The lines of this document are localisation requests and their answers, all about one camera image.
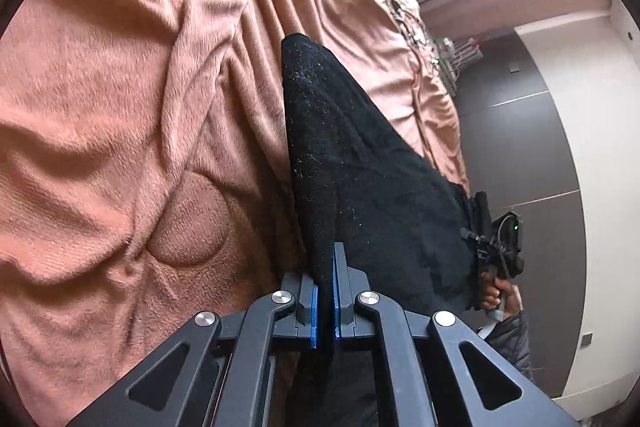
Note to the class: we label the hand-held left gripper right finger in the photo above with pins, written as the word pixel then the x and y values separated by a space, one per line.
pixel 337 307

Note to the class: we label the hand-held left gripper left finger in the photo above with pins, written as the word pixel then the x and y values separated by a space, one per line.
pixel 314 317

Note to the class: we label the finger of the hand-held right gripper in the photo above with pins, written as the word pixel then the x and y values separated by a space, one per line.
pixel 481 209

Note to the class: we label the black pants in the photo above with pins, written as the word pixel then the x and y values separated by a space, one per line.
pixel 350 157

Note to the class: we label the person's right forearm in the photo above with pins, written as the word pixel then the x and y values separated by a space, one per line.
pixel 510 342

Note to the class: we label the person's right hand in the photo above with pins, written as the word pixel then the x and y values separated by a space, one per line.
pixel 492 297

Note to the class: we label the orange bed blanket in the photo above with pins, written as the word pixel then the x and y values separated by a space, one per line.
pixel 125 82

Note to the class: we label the wall socket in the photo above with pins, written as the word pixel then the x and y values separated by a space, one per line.
pixel 588 340

